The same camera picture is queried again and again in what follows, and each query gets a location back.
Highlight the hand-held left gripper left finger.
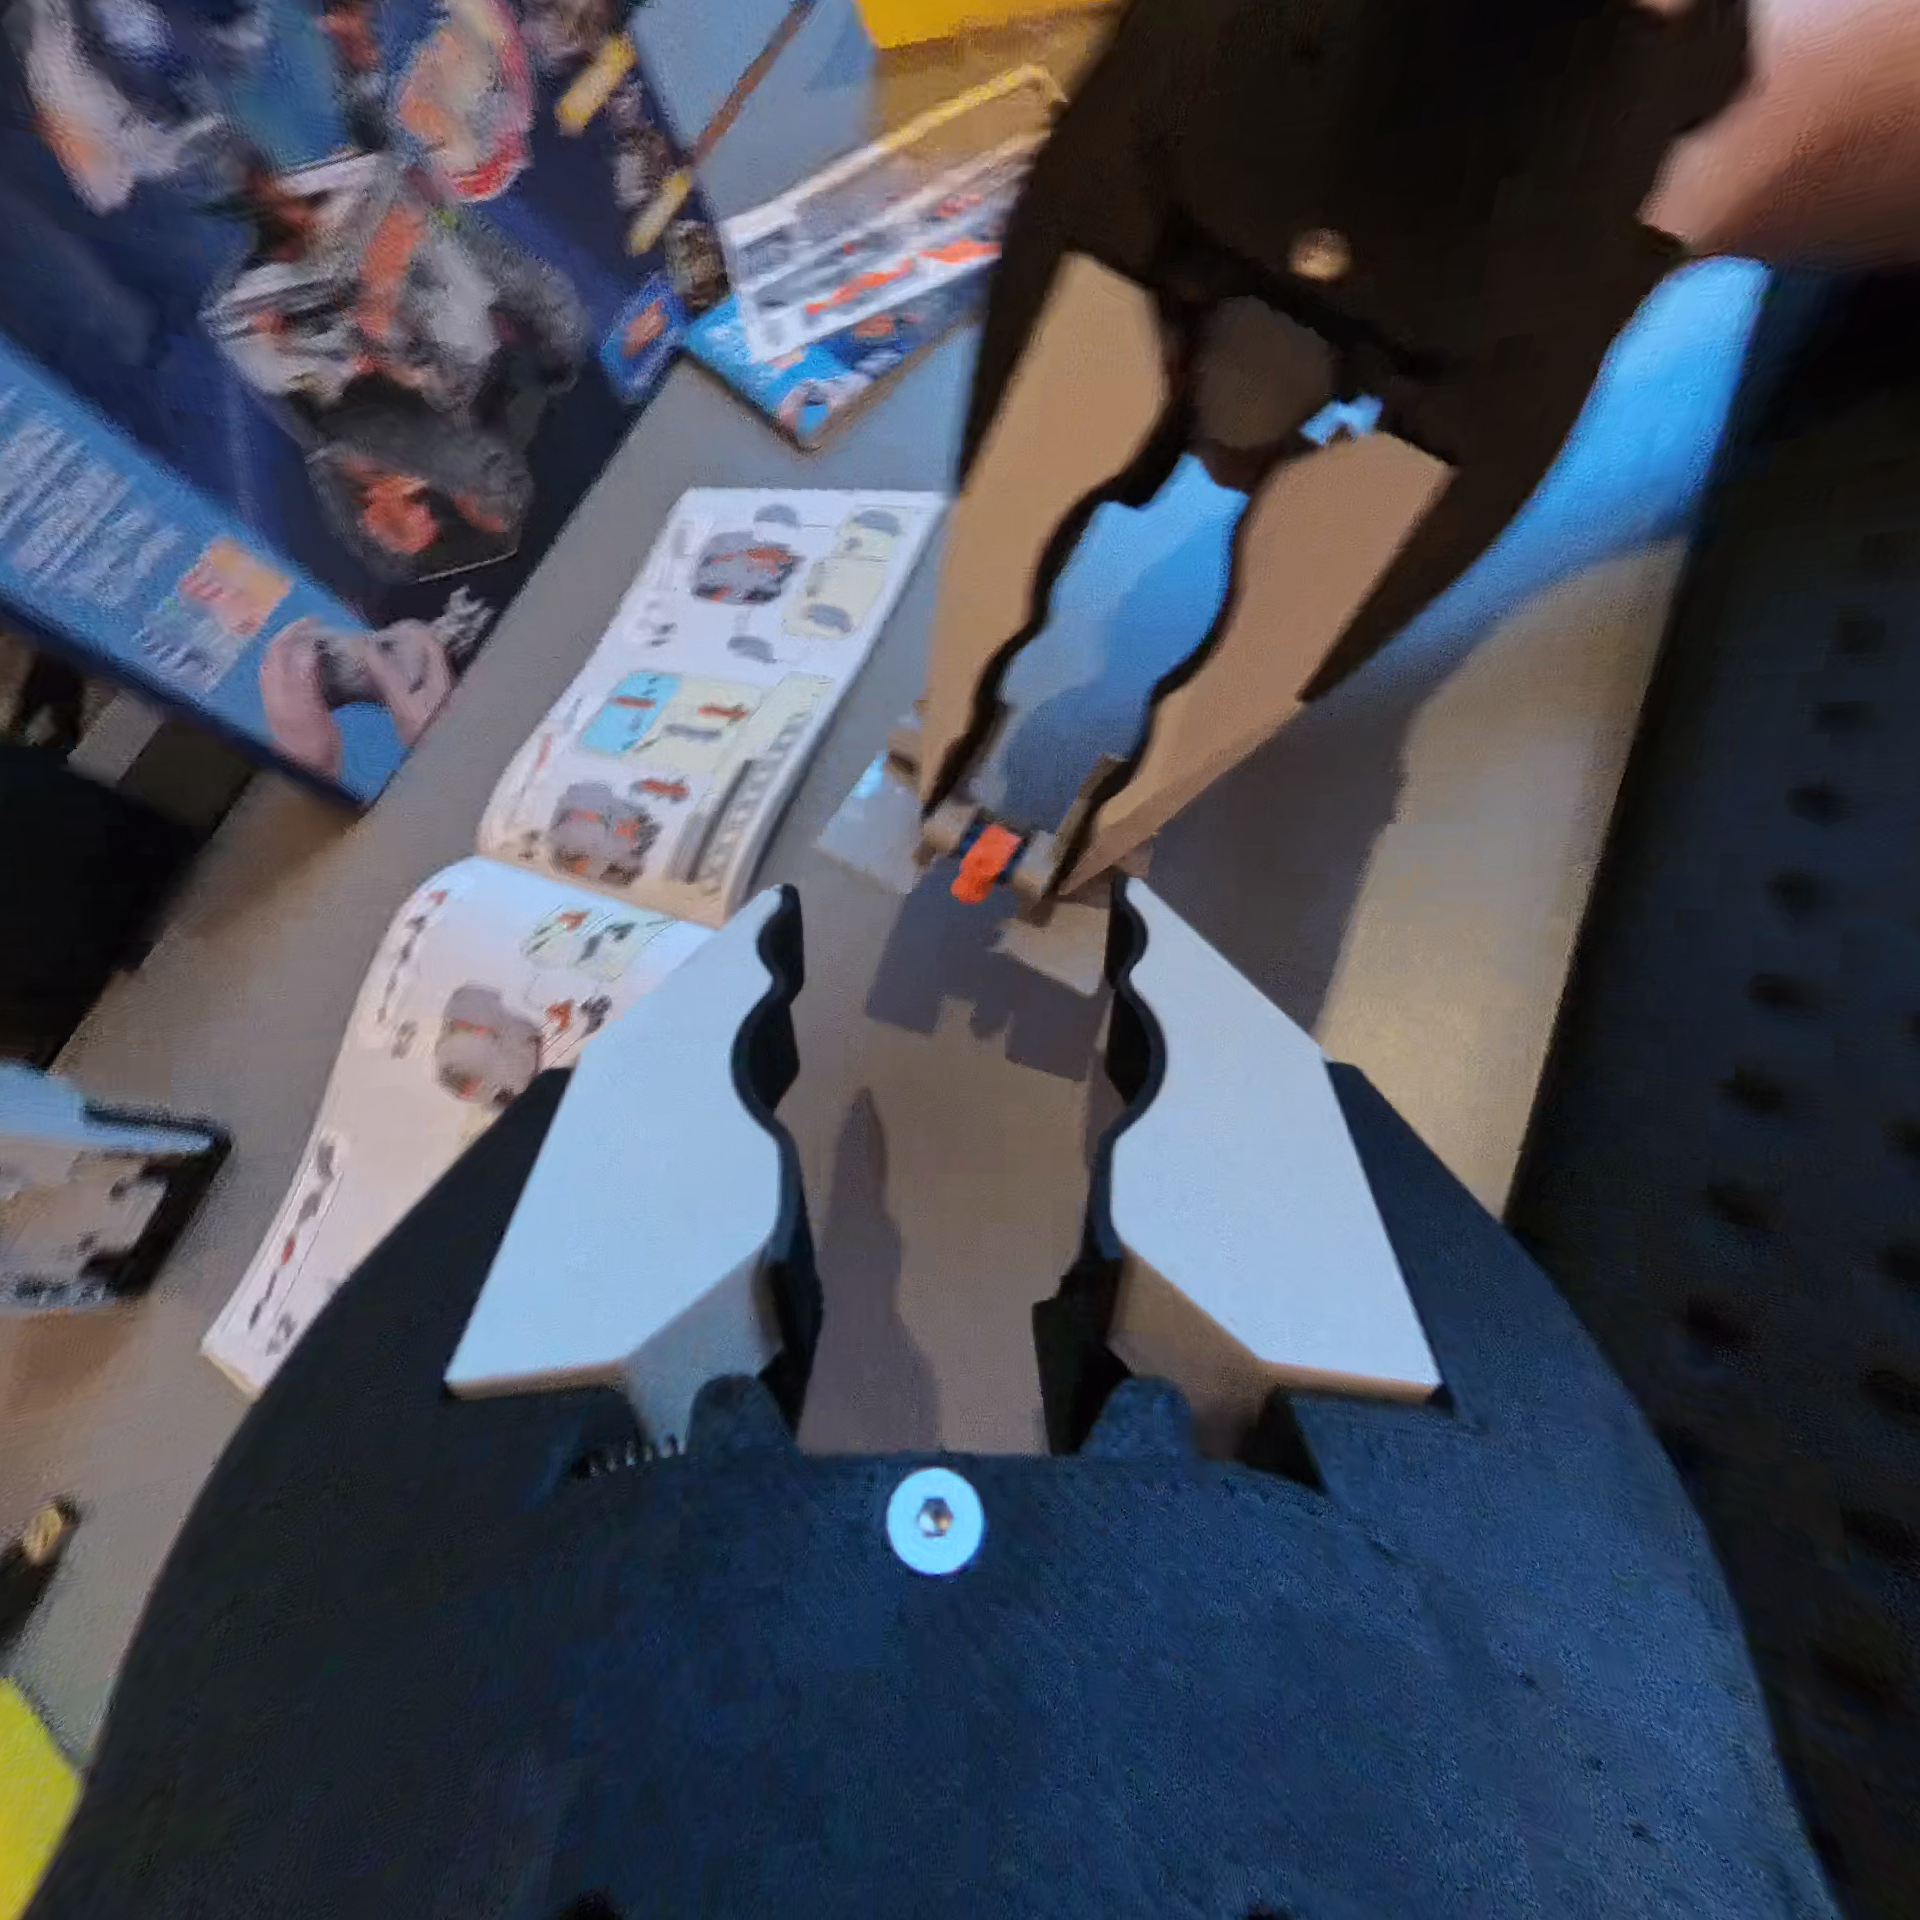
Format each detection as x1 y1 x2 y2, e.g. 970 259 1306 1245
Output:
445 884 819 1449

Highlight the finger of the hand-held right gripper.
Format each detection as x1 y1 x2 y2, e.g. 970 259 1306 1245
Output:
920 255 1179 864
1049 432 1457 897

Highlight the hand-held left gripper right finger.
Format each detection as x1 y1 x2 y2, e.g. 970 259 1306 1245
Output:
1035 877 1445 1456

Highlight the grey motor block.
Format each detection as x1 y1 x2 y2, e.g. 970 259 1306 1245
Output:
817 749 962 903

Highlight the orange blue connector assembly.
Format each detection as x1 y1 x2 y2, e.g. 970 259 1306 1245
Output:
921 803 1081 912

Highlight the grey desk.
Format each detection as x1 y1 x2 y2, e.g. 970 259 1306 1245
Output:
0 344 1697 1758

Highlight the person's right hand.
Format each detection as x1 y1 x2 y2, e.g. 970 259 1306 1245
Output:
1641 0 1920 269

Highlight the blue cover booklet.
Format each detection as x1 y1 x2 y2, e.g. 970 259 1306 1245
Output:
681 60 1051 452

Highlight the yellow plastic bin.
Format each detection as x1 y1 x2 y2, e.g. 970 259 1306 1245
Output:
0 1680 84 1920
870 0 1128 51

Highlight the open instruction booklet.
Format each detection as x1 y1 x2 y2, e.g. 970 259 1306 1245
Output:
201 486 947 1396

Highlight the robot kit box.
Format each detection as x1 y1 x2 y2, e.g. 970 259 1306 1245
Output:
0 0 888 811

